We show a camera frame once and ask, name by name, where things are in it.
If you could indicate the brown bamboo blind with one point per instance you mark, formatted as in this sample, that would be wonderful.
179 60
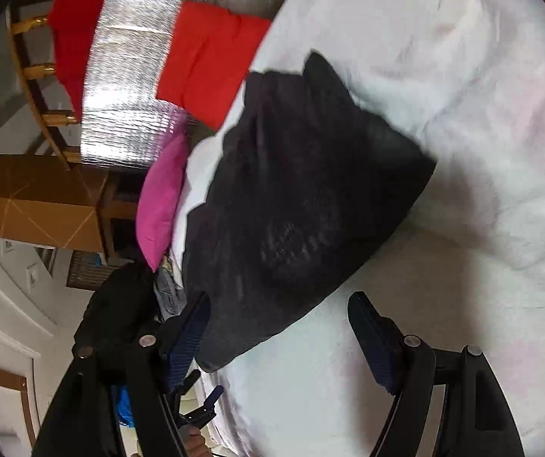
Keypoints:
87 271

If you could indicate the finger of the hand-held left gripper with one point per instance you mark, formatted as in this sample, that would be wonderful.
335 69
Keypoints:
203 404

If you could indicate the blue jacket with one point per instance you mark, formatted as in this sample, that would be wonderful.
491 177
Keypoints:
122 404

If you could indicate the grey garment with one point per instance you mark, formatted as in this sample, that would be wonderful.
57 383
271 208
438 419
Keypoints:
168 295

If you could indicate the white blanket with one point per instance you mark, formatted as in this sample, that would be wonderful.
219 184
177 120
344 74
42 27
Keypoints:
443 200

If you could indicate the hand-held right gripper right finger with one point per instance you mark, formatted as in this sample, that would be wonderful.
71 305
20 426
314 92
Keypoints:
372 338

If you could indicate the person's left hand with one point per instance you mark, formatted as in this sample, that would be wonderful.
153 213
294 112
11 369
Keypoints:
195 443

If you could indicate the red pillow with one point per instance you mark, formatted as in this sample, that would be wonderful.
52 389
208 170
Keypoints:
208 62

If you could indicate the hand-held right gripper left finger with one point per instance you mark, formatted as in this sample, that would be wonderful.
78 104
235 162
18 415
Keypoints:
189 338

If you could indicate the pink pillow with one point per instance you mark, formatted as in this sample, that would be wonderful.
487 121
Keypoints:
160 204

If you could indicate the black padded jacket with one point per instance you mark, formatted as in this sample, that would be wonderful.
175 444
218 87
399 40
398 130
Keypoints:
301 200

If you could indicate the silver foil insulation board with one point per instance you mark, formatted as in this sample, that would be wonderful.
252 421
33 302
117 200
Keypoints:
130 81

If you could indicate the red cloth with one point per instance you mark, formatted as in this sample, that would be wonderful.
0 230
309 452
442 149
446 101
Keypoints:
75 24

